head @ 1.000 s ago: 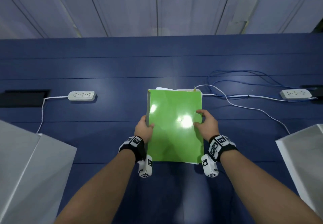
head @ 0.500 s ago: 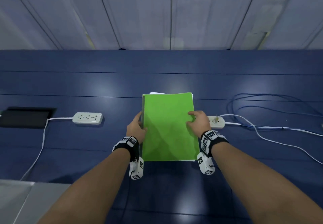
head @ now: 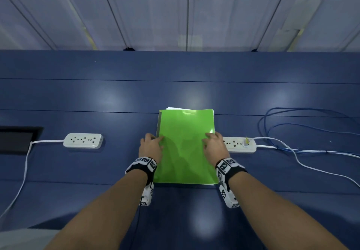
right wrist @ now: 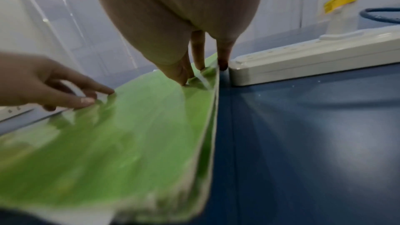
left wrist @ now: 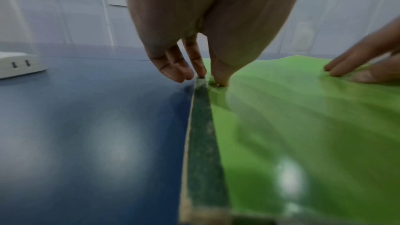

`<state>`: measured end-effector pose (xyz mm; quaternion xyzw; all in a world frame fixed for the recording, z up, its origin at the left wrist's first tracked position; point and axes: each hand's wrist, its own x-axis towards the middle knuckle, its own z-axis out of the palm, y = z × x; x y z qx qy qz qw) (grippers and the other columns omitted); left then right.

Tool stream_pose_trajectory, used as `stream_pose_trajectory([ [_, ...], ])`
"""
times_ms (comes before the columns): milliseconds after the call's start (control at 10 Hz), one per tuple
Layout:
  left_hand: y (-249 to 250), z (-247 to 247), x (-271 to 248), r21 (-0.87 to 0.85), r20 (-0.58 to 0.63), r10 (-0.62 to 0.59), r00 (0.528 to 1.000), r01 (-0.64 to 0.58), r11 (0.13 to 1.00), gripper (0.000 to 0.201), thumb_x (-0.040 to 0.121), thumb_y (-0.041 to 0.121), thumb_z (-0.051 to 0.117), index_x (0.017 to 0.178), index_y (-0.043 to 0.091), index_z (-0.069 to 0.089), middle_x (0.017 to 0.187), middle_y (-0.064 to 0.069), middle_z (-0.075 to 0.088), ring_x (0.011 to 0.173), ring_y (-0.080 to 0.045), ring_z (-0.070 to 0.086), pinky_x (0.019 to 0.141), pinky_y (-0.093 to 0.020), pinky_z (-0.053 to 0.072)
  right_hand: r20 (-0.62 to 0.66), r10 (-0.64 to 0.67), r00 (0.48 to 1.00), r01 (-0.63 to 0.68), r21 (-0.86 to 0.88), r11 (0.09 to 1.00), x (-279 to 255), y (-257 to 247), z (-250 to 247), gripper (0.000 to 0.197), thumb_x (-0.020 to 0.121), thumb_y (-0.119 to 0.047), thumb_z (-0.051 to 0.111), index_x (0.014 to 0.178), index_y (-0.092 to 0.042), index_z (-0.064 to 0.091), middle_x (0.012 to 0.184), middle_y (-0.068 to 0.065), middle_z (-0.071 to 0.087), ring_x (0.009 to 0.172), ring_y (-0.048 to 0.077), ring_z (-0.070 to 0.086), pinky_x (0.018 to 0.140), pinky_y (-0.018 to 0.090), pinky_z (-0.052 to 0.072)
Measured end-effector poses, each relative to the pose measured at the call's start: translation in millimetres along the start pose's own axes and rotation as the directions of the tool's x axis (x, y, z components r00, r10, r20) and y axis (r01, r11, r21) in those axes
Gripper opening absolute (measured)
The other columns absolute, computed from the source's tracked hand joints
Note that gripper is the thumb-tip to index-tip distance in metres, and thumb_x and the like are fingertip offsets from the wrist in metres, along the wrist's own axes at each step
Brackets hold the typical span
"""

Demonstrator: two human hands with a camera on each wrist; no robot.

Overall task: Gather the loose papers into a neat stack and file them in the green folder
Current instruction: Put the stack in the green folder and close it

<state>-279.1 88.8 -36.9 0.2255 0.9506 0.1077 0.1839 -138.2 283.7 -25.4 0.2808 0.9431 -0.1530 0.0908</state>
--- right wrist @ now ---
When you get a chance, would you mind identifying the white flat device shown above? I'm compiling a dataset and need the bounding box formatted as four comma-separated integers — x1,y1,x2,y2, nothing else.
0,101,68,123

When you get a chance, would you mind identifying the blue cable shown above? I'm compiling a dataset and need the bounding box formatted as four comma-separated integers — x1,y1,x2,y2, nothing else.
359,7,400,25

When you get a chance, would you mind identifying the green glossy book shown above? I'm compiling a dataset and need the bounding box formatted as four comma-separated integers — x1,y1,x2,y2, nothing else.
0,52,220,225

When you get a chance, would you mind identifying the person's left hand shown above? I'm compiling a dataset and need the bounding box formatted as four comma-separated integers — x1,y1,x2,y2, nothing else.
0,52,115,112

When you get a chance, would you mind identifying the white power strip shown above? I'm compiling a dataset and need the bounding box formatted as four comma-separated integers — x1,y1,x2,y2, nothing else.
229,25,400,87

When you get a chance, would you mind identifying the white plug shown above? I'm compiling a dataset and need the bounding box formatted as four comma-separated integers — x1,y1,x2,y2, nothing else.
319,8,365,41

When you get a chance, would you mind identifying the person's right hand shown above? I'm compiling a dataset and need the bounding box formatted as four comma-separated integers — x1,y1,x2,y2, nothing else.
85,0,266,86

